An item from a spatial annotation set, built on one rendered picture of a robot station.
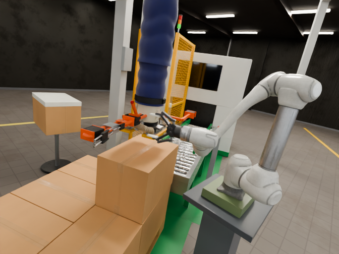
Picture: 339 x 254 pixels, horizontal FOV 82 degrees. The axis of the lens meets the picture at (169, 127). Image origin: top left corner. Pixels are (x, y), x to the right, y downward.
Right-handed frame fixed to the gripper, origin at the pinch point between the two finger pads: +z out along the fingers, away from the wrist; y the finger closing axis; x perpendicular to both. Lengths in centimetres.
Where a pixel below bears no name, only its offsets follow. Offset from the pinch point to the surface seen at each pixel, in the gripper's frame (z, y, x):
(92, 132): 11.7, -2.1, -38.0
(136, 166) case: 4.7, 29.4, -2.3
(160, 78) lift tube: 5.4, -27.2, 19.7
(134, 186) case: 3.5, 42.6, -5.2
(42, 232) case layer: 44, 69, -39
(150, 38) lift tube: 14, -51, 15
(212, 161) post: -37, 63, 117
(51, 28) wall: 675, -115, 521
